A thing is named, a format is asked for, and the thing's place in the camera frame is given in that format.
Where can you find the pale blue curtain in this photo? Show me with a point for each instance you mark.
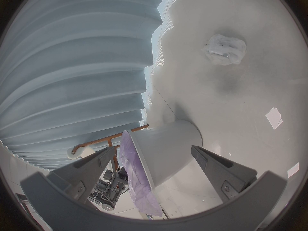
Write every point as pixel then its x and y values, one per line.
pixel 72 68

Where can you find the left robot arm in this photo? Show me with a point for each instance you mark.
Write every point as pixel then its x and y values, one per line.
pixel 102 197

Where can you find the white trash bin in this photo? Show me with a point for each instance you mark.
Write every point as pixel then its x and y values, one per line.
pixel 168 153

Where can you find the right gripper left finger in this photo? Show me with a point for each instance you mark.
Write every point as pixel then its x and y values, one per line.
pixel 89 172

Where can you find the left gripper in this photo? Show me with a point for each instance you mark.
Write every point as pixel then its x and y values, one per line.
pixel 118 183

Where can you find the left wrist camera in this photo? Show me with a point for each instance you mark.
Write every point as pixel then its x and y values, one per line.
pixel 108 175

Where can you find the white cushioned wooden chair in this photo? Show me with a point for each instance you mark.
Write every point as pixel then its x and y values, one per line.
pixel 78 153

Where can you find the crumpled white paper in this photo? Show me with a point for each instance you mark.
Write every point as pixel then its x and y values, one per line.
pixel 226 49

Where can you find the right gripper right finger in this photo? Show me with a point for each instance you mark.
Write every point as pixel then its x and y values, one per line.
pixel 221 174

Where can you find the purple plastic bag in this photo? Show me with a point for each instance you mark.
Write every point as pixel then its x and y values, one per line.
pixel 142 177

